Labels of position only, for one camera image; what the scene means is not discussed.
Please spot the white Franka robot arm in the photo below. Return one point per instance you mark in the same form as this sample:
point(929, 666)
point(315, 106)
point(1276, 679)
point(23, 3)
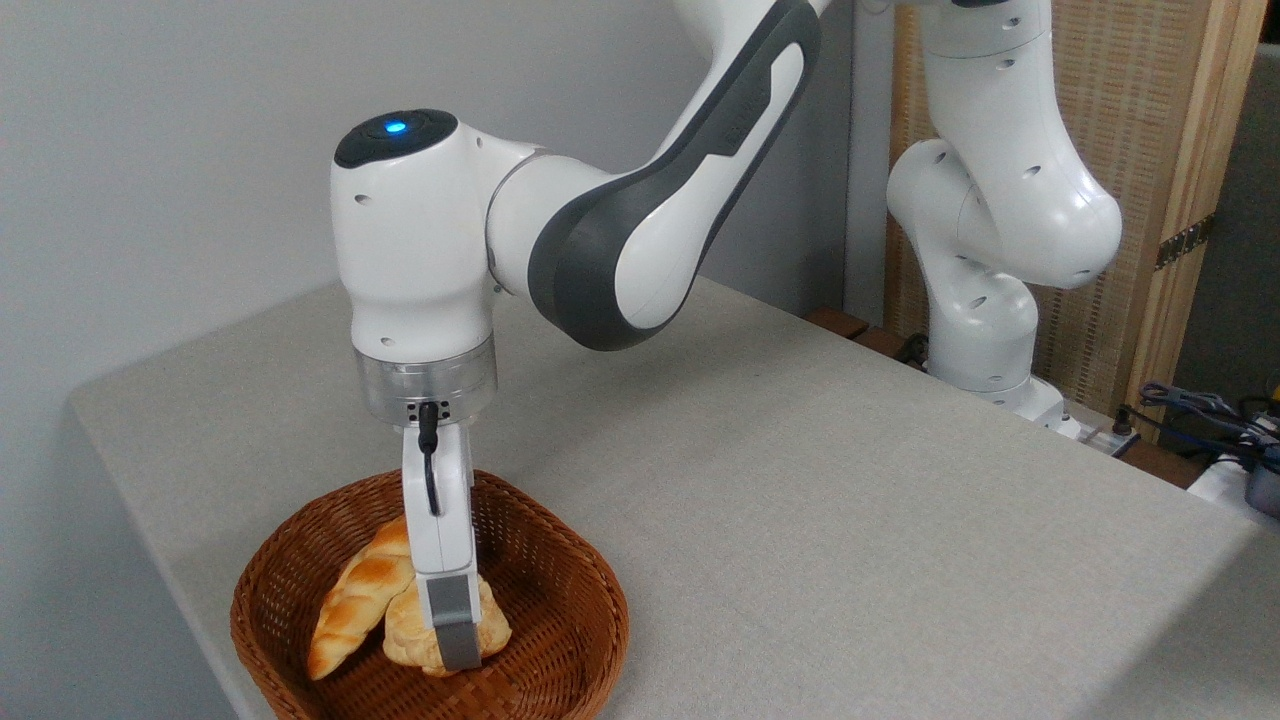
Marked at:
point(640, 230)

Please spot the grey tablecloth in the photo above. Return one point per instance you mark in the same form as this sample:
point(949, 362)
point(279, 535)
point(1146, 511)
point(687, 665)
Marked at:
point(800, 500)

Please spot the woven screen with wooden frame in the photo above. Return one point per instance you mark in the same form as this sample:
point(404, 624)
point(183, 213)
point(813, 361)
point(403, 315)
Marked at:
point(1150, 100)

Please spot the round pale bread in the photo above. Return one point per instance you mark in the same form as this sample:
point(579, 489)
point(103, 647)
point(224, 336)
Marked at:
point(405, 635)

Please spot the long twisted bread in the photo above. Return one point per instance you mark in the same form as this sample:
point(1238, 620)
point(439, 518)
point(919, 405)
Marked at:
point(355, 600)

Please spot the metal screen hinge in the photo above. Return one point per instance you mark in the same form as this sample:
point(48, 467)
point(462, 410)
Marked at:
point(1185, 241)

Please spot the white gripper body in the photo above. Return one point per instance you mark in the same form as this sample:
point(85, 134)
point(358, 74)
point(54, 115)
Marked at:
point(445, 520)

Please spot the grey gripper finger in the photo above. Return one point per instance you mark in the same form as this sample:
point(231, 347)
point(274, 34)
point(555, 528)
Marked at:
point(455, 625)

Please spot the white board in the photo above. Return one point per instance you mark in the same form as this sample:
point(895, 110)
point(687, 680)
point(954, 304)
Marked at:
point(1215, 485)

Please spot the brown wicker basket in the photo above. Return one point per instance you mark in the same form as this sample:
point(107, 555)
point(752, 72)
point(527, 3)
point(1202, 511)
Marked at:
point(550, 620)

